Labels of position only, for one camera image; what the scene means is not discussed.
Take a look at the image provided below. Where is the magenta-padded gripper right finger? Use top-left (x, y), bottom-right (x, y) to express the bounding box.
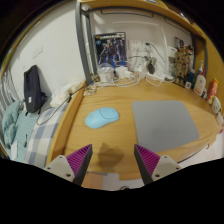
top-left (133, 143), bottom-right (181, 186)

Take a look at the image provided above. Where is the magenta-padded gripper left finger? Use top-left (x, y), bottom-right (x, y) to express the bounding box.
top-left (43, 143), bottom-right (94, 187)

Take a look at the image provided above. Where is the light blue computer mouse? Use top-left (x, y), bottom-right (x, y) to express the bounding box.
top-left (84, 107), bottom-right (120, 129)

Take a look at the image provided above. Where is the grey mouse pad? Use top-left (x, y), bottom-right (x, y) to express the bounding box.
top-left (131, 99), bottom-right (201, 154)

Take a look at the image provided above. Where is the blue white plaid blanket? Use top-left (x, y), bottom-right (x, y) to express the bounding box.
top-left (24, 102), bottom-right (69, 168)

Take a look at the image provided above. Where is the teal ribbed cloth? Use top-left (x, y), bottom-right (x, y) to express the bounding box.
top-left (1, 99), bottom-right (41, 163)

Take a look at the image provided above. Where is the white plastic bag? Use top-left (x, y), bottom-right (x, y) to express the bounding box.
top-left (49, 80), bottom-right (83, 108)

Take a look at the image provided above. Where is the clear plastic cup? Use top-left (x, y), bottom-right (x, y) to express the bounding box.
top-left (215, 112), bottom-right (224, 127)

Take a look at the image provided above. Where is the small clear glass jar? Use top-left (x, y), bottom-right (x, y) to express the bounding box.
top-left (83, 83), bottom-right (98, 97)

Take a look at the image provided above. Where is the black backpack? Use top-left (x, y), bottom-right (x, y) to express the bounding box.
top-left (23, 64), bottom-right (48, 114)

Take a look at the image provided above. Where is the white power strip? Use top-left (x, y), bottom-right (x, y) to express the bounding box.
top-left (146, 73), bottom-right (174, 83)

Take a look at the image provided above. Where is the grey striped curtain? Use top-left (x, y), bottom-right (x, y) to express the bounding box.
top-left (0, 69), bottom-right (18, 118)

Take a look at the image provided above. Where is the white charger block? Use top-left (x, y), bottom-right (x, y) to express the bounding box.
top-left (115, 66), bottom-right (133, 80)

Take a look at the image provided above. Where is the clear domed plastic container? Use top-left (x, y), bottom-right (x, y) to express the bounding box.
top-left (97, 62), bottom-right (116, 83)

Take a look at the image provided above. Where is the brown gold figurine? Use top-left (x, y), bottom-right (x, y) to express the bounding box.
top-left (173, 44), bottom-right (195, 86)

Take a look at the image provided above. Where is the dark blue spray bottle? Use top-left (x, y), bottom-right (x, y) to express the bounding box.
top-left (197, 59), bottom-right (206, 73)

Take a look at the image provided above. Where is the wooden cabinet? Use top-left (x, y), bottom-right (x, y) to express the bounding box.
top-left (193, 19), bottom-right (224, 88)

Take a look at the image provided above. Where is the robot model kit box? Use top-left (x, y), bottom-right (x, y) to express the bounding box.
top-left (93, 31), bottom-right (128, 72)

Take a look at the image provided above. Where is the colourful picture box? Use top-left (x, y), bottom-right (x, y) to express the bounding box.
top-left (173, 36), bottom-right (195, 59)

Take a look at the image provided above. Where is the black cable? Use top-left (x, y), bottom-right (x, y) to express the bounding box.
top-left (35, 84), bottom-right (88, 126)

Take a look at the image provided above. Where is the white cable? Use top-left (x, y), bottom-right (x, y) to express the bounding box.
top-left (113, 71), bottom-right (174, 88)

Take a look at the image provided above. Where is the grey metal shelf frame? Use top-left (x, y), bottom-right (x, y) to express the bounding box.
top-left (74, 0), bottom-right (208, 86)

